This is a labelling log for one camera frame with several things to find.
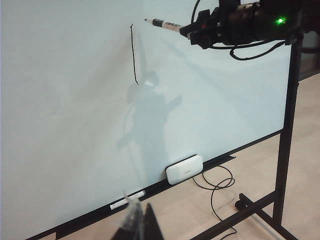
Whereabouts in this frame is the white black marker pen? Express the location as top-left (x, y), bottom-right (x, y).
top-left (143, 17), bottom-right (188, 35)

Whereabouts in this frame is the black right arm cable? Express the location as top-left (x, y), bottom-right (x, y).
top-left (190, 0), bottom-right (288, 61)

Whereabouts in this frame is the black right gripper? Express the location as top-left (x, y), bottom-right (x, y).
top-left (178, 0), bottom-right (252, 50)

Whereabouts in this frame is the black whiteboard stand frame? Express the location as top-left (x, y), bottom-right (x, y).
top-left (194, 23), bottom-right (305, 240)

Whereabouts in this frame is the black floor power cable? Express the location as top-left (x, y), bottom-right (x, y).
top-left (191, 162), bottom-right (238, 237)

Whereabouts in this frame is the black stand caster wheel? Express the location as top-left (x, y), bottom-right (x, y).
top-left (233, 199), bottom-right (249, 210)

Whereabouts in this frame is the white marker on tray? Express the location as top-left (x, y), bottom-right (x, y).
top-left (109, 190), bottom-right (147, 211)

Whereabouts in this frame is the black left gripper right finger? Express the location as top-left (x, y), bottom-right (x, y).
top-left (143, 201), bottom-right (165, 240)

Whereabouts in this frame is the white whiteboard eraser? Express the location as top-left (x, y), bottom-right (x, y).
top-left (164, 154), bottom-right (205, 186)

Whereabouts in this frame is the white glass whiteboard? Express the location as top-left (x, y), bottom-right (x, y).
top-left (0, 0), bottom-right (295, 240)

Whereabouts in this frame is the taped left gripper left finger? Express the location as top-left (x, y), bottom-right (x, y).
top-left (111, 189), bottom-right (145, 240)

